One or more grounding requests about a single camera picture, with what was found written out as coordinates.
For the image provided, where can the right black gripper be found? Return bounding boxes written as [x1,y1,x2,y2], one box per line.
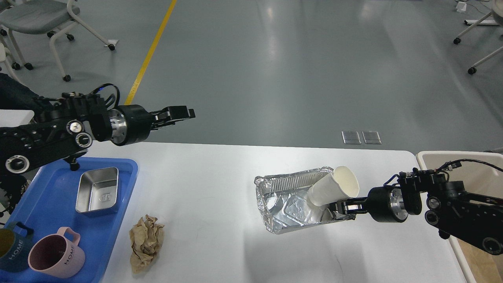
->
[329,186,409,223]

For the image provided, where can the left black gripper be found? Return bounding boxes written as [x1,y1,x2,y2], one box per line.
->
[108,105,196,146]

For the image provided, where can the white paper cup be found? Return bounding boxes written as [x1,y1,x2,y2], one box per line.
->
[308,165,360,206]

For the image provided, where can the aluminium foil tray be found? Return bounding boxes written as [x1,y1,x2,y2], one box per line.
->
[254,166,356,235]

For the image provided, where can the steel rectangular tin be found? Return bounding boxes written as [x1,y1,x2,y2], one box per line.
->
[75,167,119,217]

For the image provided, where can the brown paper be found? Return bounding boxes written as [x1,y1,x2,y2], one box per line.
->
[129,214,165,274]
[458,239,503,283]

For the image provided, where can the pink HOME mug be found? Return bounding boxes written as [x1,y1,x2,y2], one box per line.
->
[28,227,86,278]

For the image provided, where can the dark blue HOME mug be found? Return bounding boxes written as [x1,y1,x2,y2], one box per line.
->
[0,222,34,273]

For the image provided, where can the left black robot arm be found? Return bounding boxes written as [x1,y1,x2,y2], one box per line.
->
[0,83,195,175]

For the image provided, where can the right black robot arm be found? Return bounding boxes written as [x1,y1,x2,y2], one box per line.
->
[329,159,503,255]

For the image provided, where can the left metal floor plate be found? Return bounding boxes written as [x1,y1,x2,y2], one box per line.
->
[341,130,362,145]

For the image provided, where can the metal floor plate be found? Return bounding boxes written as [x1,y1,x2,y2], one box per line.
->
[362,131,382,145]
[341,130,362,145]

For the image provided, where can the right metal floor plate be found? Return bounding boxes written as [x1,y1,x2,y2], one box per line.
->
[362,131,382,145]

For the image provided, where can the beige plastic bin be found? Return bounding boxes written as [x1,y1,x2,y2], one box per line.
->
[416,151,503,283]

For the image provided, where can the blue plastic tray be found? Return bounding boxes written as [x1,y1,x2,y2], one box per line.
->
[0,157,138,283]

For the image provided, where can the brown paper in bin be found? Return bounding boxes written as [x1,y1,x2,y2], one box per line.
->
[458,239,503,283]

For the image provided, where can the person in dark trousers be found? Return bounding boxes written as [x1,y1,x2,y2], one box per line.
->
[0,73,43,112]

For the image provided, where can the white side table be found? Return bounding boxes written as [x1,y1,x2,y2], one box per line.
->
[0,109,35,127]

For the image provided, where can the grey office chair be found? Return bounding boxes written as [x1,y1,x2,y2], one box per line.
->
[0,0,116,82]

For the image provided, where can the white floor power adapter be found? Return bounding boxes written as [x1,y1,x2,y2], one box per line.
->
[455,0,467,13]

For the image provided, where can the white chair base right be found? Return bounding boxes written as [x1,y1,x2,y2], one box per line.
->
[452,0,503,75]

